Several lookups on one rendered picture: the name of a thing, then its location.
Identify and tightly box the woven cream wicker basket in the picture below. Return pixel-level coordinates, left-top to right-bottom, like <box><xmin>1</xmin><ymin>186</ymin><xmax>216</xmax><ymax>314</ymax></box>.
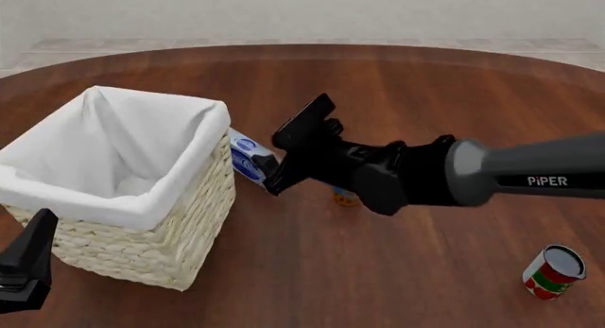
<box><xmin>0</xmin><ymin>84</ymin><xmax>237</xmax><ymax>292</ymax></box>

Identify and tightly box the red green soup tin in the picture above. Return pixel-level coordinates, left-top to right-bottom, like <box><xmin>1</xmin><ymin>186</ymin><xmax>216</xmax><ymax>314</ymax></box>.
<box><xmin>521</xmin><ymin>243</ymin><xmax>588</xmax><ymax>302</ymax></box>

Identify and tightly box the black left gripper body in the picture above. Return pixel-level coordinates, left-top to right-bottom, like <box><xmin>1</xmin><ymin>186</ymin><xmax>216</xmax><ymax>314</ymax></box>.
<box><xmin>0</xmin><ymin>268</ymin><xmax>54</xmax><ymax>314</ymax></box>

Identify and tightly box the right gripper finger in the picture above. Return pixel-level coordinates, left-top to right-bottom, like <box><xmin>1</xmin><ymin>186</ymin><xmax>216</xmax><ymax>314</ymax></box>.
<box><xmin>263</xmin><ymin>153</ymin><xmax>311</xmax><ymax>198</ymax></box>
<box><xmin>251</xmin><ymin>154</ymin><xmax>281</xmax><ymax>173</ymax></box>

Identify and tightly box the small orange blue printed tin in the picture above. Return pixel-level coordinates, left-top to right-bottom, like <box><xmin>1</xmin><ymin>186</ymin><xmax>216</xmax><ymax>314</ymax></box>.
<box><xmin>330</xmin><ymin>186</ymin><xmax>363</xmax><ymax>209</ymax></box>

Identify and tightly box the blue white cream cheese box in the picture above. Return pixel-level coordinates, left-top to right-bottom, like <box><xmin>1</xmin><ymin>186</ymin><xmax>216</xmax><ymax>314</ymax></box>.
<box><xmin>229</xmin><ymin>127</ymin><xmax>285</xmax><ymax>186</ymax></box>

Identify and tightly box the white cloth basket liner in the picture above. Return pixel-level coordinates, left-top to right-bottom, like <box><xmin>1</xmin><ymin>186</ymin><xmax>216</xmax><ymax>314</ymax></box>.
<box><xmin>0</xmin><ymin>84</ymin><xmax>232</xmax><ymax>232</ymax></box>

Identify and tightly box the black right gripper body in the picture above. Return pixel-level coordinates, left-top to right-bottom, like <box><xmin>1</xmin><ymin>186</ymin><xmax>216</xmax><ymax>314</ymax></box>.
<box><xmin>282</xmin><ymin>132</ymin><xmax>362</xmax><ymax>186</ymax></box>

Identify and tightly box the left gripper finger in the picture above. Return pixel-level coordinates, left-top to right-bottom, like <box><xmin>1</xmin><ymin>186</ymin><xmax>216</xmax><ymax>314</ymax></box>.
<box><xmin>0</xmin><ymin>207</ymin><xmax>60</xmax><ymax>283</ymax></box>

